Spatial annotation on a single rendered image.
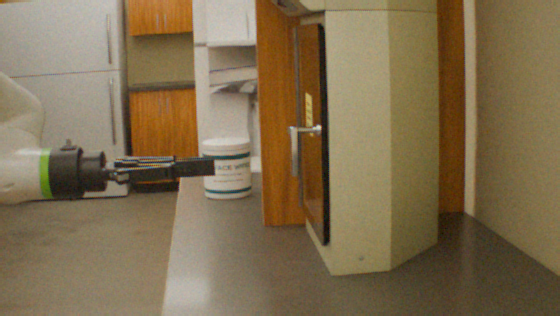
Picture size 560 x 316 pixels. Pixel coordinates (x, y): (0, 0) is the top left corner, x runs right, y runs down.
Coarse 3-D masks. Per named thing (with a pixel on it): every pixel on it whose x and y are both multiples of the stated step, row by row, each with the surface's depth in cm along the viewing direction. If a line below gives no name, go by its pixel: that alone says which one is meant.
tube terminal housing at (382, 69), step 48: (336, 0) 116; (384, 0) 116; (432, 0) 130; (336, 48) 117; (384, 48) 118; (432, 48) 131; (336, 96) 118; (384, 96) 119; (432, 96) 132; (336, 144) 120; (384, 144) 121; (432, 144) 134; (336, 192) 121; (384, 192) 122; (432, 192) 136; (336, 240) 123; (384, 240) 124; (432, 240) 138
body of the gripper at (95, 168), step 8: (88, 152) 120; (96, 152) 120; (88, 160) 119; (96, 160) 119; (104, 160) 122; (88, 168) 118; (96, 168) 118; (104, 168) 119; (112, 168) 119; (120, 168) 119; (128, 168) 120; (88, 176) 118; (96, 176) 118; (104, 176) 119; (88, 184) 119; (96, 184) 119; (104, 184) 121
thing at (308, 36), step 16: (304, 32) 133; (320, 32) 117; (304, 48) 135; (320, 48) 117; (304, 64) 136; (320, 64) 118; (304, 80) 137; (320, 80) 118; (304, 96) 139; (320, 96) 119; (304, 112) 140; (320, 112) 120; (320, 128) 121; (304, 144) 143; (320, 144) 122; (304, 160) 144; (320, 160) 123; (304, 176) 145; (320, 176) 124; (304, 192) 147; (320, 192) 124; (304, 208) 148; (320, 208) 125; (320, 224) 126; (320, 240) 127
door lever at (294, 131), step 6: (294, 126) 123; (312, 126) 124; (288, 132) 123; (294, 132) 123; (300, 132) 124; (306, 132) 124; (312, 132) 124; (294, 138) 123; (294, 144) 124; (294, 150) 124; (294, 156) 124; (294, 162) 124; (294, 168) 125; (294, 174) 125
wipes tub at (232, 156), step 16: (208, 144) 185; (224, 144) 184; (240, 144) 185; (224, 160) 184; (240, 160) 186; (208, 176) 187; (224, 176) 185; (240, 176) 186; (208, 192) 188; (224, 192) 186; (240, 192) 187
